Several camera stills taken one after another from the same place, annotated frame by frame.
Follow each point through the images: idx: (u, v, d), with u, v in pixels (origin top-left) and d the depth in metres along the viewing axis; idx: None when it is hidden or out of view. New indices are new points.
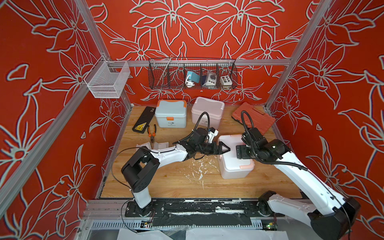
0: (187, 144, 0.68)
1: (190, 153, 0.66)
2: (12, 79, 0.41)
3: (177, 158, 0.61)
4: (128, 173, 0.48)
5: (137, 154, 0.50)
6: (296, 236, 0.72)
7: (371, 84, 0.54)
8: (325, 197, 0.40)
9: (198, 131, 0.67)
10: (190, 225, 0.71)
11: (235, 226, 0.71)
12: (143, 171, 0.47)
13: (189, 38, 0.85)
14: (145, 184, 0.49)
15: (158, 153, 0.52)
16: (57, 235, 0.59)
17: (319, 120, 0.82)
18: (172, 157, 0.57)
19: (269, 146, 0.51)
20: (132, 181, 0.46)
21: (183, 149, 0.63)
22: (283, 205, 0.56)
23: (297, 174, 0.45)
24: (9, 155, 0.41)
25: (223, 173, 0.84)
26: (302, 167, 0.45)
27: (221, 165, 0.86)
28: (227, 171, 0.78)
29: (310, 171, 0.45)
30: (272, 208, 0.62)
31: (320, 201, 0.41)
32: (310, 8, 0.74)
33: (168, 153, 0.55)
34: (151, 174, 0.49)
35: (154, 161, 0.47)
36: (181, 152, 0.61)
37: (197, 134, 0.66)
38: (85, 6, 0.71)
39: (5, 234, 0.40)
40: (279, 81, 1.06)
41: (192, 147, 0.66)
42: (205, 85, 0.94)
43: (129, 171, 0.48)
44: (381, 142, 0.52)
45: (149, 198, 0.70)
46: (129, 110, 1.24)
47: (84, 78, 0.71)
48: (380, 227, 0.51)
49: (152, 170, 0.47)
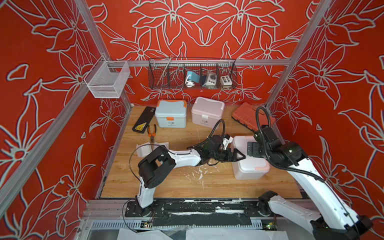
0: (201, 151, 0.68)
1: (203, 160, 0.67)
2: (12, 79, 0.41)
3: (191, 163, 0.63)
4: (143, 170, 0.50)
5: (157, 152, 0.52)
6: (296, 236, 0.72)
7: (371, 84, 0.54)
8: (338, 212, 0.38)
9: (213, 139, 0.67)
10: (190, 225, 0.71)
11: (235, 226, 0.71)
12: (160, 169, 0.48)
13: (190, 38, 0.85)
14: (158, 182, 0.52)
15: (175, 154, 0.54)
16: (57, 235, 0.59)
17: (319, 120, 0.82)
18: (187, 161, 0.60)
19: (284, 149, 0.46)
20: (147, 178, 0.48)
21: (197, 155, 0.64)
22: (285, 209, 0.56)
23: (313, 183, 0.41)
24: (9, 155, 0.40)
25: (237, 174, 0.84)
26: (319, 178, 0.42)
27: (234, 166, 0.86)
28: (242, 171, 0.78)
29: (326, 183, 0.41)
30: (272, 208, 0.62)
31: (331, 215, 0.39)
32: (310, 8, 0.74)
33: (184, 156, 0.57)
34: (166, 173, 0.50)
35: (171, 161, 0.49)
36: (194, 158, 0.62)
37: (211, 141, 0.66)
38: (85, 6, 0.71)
39: (5, 234, 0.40)
40: (279, 81, 1.06)
41: (205, 153, 0.71)
42: (205, 85, 0.94)
43: (145, 167, 0.50)
44: (381, 142, 0.52)
45: (152, 199, 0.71)
46: (129, 110, 1.24)
47: (84, 78, 0.71)
48: (380, 227, 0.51)
49: (167, 169, 0.49)
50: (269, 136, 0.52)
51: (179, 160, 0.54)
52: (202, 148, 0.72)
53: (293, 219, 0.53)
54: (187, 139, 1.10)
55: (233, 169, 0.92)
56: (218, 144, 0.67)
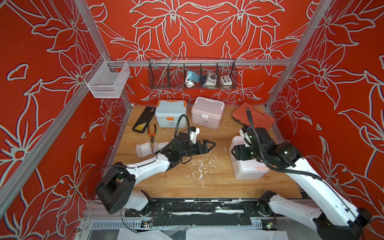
0: (168, 154, 0.64)
1: (173, 162, 0.63)
2: (12, 79, 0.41)
3: (160, 169, 0.58)
4: (101, 194, 0.44)
5: (112, 172, 0.45)
6: (296, 236, 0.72)
7: (371, 84, 0.54)
8: (339, 209, 0.38)
9: (179, 138, 0.63)
10: (190, 225, 0.71)
11: (235, 226, 0.71)
12: (118, 191, 0.42)
13: (190, 38, 0.85)
14: (122, 202, 0.45)
15: (135, 168, 0.49)
16: (57, 235, 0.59)
17: (318, 120, 0.81)
18: (152, 169, 0.54)
19: (281, 151, 0.46)
20: (107, 202, 0.42)
21: (164, 159, 0.59)
22: (286, 208, 0.56)
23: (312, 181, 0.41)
24: (9, 155, 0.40)
25: (237, 174, 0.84)
26: (317, 177, 0.42)
27: (235, 165, 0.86)
28: (242, 171, 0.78)
29: (324, 180, 0.42)
30: (272, 208, 0.62)
31: (333, 212, 0.39)
32: (310, 8, 0.74)
33: (147, 167, 0.52)
34: (126, 194, 0.45)
35: (130, 178, 0.44)
36: (162, 164, 0.57)
37: (178, 141, 0.61)
38: (84, 6, 0.71)
39: (5, 234, 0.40)
40: (279, 81, 1.06)
41: (175, 155, 0.67)
42: (205, 85, 0.94)
43: (102, 191, 0.44)
44: (381, 141, 0.52)
45: (146, 199, 0.64)
46: (129, 110, 1.24)
47: (84, 78, 0.71)
48: (380, 227, 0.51)
49: (127, 191, 0.44)
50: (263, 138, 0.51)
51: (141, 173, 0.49)
52: (170, 149, 0.67)
53: (296, 217, 0.53)
54: None
55: (233, 169, 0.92)
56: (186, 142, 0.64)
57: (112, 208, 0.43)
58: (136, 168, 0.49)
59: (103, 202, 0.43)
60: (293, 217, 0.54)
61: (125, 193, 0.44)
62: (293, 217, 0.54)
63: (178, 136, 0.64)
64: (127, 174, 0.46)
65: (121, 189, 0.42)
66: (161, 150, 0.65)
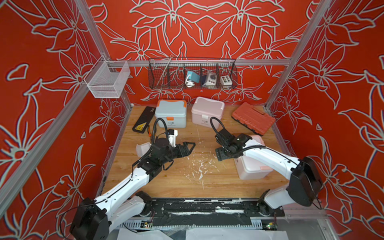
0: (147, 163, 0.59)
1: (155, 172, 0.58)
2: (12, 79, 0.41)
3: (139, 185, 0.54)
4: (78, 236, 0.41)
5: (79, 211, 0.41)
6: (296, 235, 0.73)
7: (371, 84, 0.54)
8: (283, 163, 0.46)
9: (158, 143, 0.59)
10: (190, 225, 0.71)
11: (235, 226, 0.71)
12: (92, 227, 0.39)
13: (190, 38, 0.85)
14: (101, 236, 0.42)
15: (106, 200, 0.44)
16: (57, 235, 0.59)
17: (319, 120, 0.82)
18: (129, 190, 0.49)
19: (236, 140, 0.59)
20: None
21: (141, 173, 0.55)
22: (275, 196, 0.57)
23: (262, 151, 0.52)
24: (9, 155, 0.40)
25: (241, 174, 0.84)
26: (261, 146, 0.53)
27: (239, 166, 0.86)
28: (247, 171, 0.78)
29: (268, 147, 0.53)
30: (270, 205, 0.62)
31: (282, 168, 0.47)
32: (310, 8, 0.74)
33: (122, 191, 0.48)
34: (104, 227, 0.42)
35: (100, 213, 0.40)
36: (140, 179, 0.53)
37: (157, 147, 0.58)
38: (84, 6, 0.71)
39: (5, 234, 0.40)
40: (279, 81, 1.06)
41: (156, 163, 0.63)
42: (205, 85, 0.94)
43: (78, 230, 0.41)
44: (381, 142, 0.52)
45: (140, 203, 0.63)
46: (129, 110, 1.24)
47: (84, 78, 0.71)
48: (380, 227, 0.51)
49: (105, 222, 0.41)
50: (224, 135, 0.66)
51: (115, 201, 0.45)
52: (149, 159, 0.64)
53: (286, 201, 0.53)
54: (187, 139, 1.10)
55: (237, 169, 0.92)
56: (165, 147, 0.60)
57: None
58: (107, 199, 0.44)
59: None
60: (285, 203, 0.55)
61: (102, 227, 0.41)
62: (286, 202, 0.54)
63: (156, 142, 0.60)
64: (99, 208, 0.42)
65: (95, 227, 0.39)
66: (139, 161, 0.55)
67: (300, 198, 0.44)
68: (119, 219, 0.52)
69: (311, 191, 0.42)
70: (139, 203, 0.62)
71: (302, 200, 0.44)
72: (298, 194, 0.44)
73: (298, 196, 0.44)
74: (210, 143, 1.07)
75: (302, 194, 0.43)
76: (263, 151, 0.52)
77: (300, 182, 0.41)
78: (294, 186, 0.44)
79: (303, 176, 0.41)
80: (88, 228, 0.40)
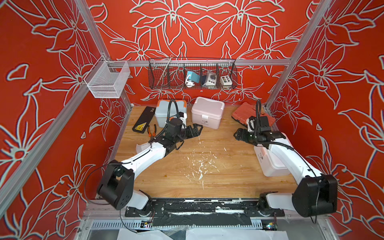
0: (162, 140, 0.63)
1: (169, 147, 0.63)
2: (12, 79, 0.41)
3: (156, 157, 0.58)
4: (108, 193, 0.44)
5: (108, 171, 0.45)
6: (296, 236, 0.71)
7: (371, 84, 0.54)
8: (302, 169, 0.45)
9: (173, 122, 0.63)
10: (190, 225, 0.71)
11: (235, 226, 0.71)
12: (120, 185, 0.43)
13: (190, 38, 0.85)
14: (128, 196, 0.46)
15: (131, 163, 0.48)
16: (57, 235, 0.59)
17: (319, 120, 0.82)
18: (149, 159, 0.53)
19: (268, 133, 0.59)
20: (113, 199, 0.43)
21: (158, 147, 0.58)
22: (275, 198, 0.59)
23: (287, 151, 0.51)
24: (9, 155, 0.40)
25: (267, 170, 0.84)
26: (289, 147, 0.52)
27: (263, 162, 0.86)
28: (274, 167, 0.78)
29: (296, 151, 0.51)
30: (270, 204, 0.62)
31: (298, 172, 0.46)
32: (310, 8, 0.74)
33: (143, 157, 0.51)
34: (129, 186, 0.45)
35: (128, 172, 0.44)
36: (157, 152, 0.57)
37: (172, 125, 0.62)
38: (84, 6, 0.71)
39: (5, 234, 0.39)
40: (279, 81, 1.06)
41: (170, 140, 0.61)
42: (205, 85, 0.94)
43: (108, 189, 0.45)
44: (381, 142, 0.52)
45: (145, 196, 0.64)
46: (129, 110, 1.24)
47: (84, 78, 0.71)
48: (380, 227, 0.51)
49: (131, 182, 0.45)
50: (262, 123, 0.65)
51: (139, 165, 0.49)
52: (163, 136, 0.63)
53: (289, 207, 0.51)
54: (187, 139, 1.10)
55: (261, 166, 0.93)
56: (179, 126, 0.66)
57: (119, 203, 0.44)
58: (132, 162, 0.48)
59: (108, 200, 0.44)
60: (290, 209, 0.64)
61: (128, 185, 0.44)
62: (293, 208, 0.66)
63: (171, 120, 0.64)
64: (125, 169, 0.46)
65: (124, 186, 0.42)
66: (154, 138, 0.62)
67: (301, 206, 0.43)
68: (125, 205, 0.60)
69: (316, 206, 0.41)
70: (144, 198, 0.63)
71: (301, 208, 0.43)
72: (300, 201, 0.43)
73: (300, 203, 0.43)
74: (210, 143, 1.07)
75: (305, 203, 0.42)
76: (287, 151, 0.51)
77: (309, 190, 0.40)
78: (301, 191, 0.42)
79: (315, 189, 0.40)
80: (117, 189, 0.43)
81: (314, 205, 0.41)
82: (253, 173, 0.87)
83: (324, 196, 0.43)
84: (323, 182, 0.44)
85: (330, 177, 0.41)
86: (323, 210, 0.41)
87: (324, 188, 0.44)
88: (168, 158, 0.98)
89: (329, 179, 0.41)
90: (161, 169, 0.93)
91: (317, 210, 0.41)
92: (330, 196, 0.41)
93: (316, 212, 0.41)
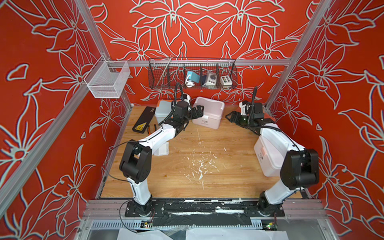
0: (172, 121, 0.68)
1: (178, 129, 0.67)
2: (12, 79, 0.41)
3: (168, 137, 0.63)
4: (128, 169, 0.50)
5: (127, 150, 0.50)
6: (296, 236, 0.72)
7: (371, 84, 0.54)
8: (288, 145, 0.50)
9: (179, 105, 0.67)
10: (190, 225, 0.71)
11: (235, 226, 0.71)
12: (140, 161, 0.48)
13: (190, 38, 0.85)
14: (146, 171, 0.52)
15: (147, 141, 0.53)
16: (57, 235, 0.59)
17: (319, 120, 0.82)
18: (162, 138, 0.59)
19: (259, 120, 0.64)
20: (134, 173, 0.49)
21: (169, 127, 0.63)
22: (273, 189, 0.60)
23: (275, 132, 0.57)
24: (9, 155, 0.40)
25: (267, 170, 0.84)
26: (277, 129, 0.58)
27: (263, 162, 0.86)
28: (274, 167, 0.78)
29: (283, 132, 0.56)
30: (269, 200, 0.63)
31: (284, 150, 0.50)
32: (310, 8, 0.74)
33: (156, 137, 0.56)
34: (147, 161, 0.50)
35: (146, 148, 0.49)
36: (168, 132, 0.62)
37: (179, 107, 0.66)
38: (84, 6, 0.71)
39: (5, 234, 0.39)
40: (279, 81, 1.06)
41: (178, 122, 0.68)
42: (205, 85, 0.94)
43: (129, 166, 0.50)
44: (381, 142, 0.52)
45: (150, 193, 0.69)
46: (130, 110, 1.24)
47: (84, 78, 0.71)
48: (380, 227, 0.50)
49: (149, 157, 0.50)
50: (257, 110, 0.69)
51: (155, 144, 0.54)
52: (172, 118, 0.72)
53: (281, 195, 0.56)
54: (187, 139, 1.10)
55: (261, 166, 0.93)
56: (186, 107, 0.69)
57: (141, 176, 0.49)
58: (148, 140, 0.53)
59: (130, 175, 0.50)
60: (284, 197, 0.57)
61: (148, 160, 0.50)
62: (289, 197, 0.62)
63: (178, 102, 0.68)
64: (142, 146, 0.51)
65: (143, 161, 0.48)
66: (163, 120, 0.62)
67: (287, 179, 0.48)
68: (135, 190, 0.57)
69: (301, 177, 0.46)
70: (148, 195, 0.66)
71: (288, 181, 0.48)
72: (286, 174, 0.48)
73: (286, 176, 0.48)
74: (210, 144, 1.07)
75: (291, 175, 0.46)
76: (276, 132, 0.57)
77: (292, 161, 0.45)
78: (287, 165, 0.47)
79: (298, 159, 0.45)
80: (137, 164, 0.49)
81: (298, 176, 0.46)
82: (253, 173, 0.87)
83: (308, 169, 0.47)
84: (306, 156, 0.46)
85: (312, 150, 0.46)
86: (307, 181, 0.46)
87: (308, 161, 0.49)
88: (168, 158, 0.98)
89: (311, 152, 0.46)
90: (161, 169, 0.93)
91: (301, 181, 0.46)
92: (313, 168, 0.46)
93: (301, 183, 0.46)
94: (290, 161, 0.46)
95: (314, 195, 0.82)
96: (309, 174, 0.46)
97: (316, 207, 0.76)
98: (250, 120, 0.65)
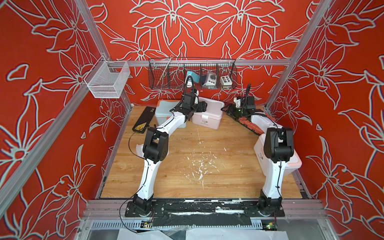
0: (181, 109, 0.76)
1: (187, 115, 0.76)
2: (12, 79, 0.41)
3: (179, 123, 0.72)
4: (151, 151, 0.60)
5: (148, 135, 0.60)
6: (296, 236, 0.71)
7: (371, 84, 0.54)
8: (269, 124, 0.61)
9: (188, 95, 0.77)
10: (190, 225, 0.71)
11: (235, 226, 0.71)
12: (160, 144, 0.59)
13: (190, 38, 0.85)
14: (165, 151, 0.62)
15: (163, 127, 0.63)
16: (57, 235, 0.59)
17: (319, 120, 0.82)
18: (174, 124, 0.67)
19: (251, 110, 0.75)
20: (156, 154, 0.60)
21: (179, 114, 0.72)
22: (267, 181, 0.65)
23: (262, 117, 0.68)
24: (9, 155, 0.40)
25: (267, 170, 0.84)
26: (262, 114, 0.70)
27: (263, 162, 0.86)
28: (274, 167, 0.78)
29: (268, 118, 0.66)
30: (266, 193, 0.65)
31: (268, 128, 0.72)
32: (310, 8, 0.74)
33: (170, 123, 0.66)
34: (166, 144, 0.61)
35: (164, 133, 0.59)
36: (179, 118, 0.71)
37: (188, 96, 0.77)
38: (85, 6, 0.71)
39: (5, 234, 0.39)
40: (279, 81, 1.06)
41: (187, 110, 0.76)
42: (205, 85, 0.94)
43: (150, 148, 0.61)
44: (381, 142, 0.52)
45: (153, 191, 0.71)
46: (129, 111, 1.24)
47: (84, 78, 0.71)
48: (380, 227, 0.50)
49: (166, 141, 0.60)
50: (249, 102, 0.81)
51: (169, 129, 0.63)
52: (181, 107, 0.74)
53: (272, 179, 0.61)
54: (187, 139, 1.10)
55: (261, 167, 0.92)
56: (194, 97, 0.80)
57: (161, 156, 0.61)
58: (164, 127, 0.63)
59: (152, 156, 0.61)
60: (275, 181, 0.61)
61: (166, 143, 0.60)
62: (280, 181, 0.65)
63: (187, 93, 0.77)
64: (160, 132, 0.61)
65: (162, 144, 0.58)
66: (174, 108, 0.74)
67: (267, 152, 0.59)
68: (148, 175, 0.63)
69: (277, 148, 0.57)
70: (151, 192, 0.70)
71: (268, 153, 0.59)
72: (266, 148, 0.60)
73: (267, 149, 0.59)
74: (210, 144, 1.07)
75: (269, 147, 0.57)
76: (262, 117, 0.68)
77: (270, 136, 0.57)
78: (267, 139, 0.59)
79: (275, 135, 0.56)
80: (157, 147, 0.59)
81: (274, 148, 0.57)
82: (253, 173, 0.87)
83: (284, 143, 0.58)
84: (284, 132, 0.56)
85: (288, 128, 0.57)
86: (282, 152, 0.57)
87: (284, 137, 0.60)
88: (168, 158, 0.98)
89: (287, 129, 0.57)
90: (161, 169, 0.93)
91: (277, 152, 0.56)
92: (288, 143, 0.57)
93: (277, 153, 0.57)
94: (268, 136, 0.58)
95: (314, 195, 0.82)
96: (284, 147, 0.57)
97: (316, 207, 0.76)
98: (243, 111, 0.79)
